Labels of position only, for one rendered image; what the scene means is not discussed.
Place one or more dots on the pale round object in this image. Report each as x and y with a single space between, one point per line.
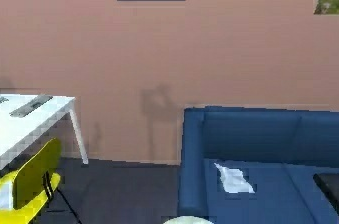
187 220

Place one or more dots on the grey remote control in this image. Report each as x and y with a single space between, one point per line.
30 106

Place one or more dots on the yellow chair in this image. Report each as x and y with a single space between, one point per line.
33 170

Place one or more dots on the blue sofa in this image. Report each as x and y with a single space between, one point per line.
263 140

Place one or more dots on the white cloth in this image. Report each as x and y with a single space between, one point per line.
235 180

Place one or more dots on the window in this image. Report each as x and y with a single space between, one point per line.
338 6

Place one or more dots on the white table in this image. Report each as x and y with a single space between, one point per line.
7 133

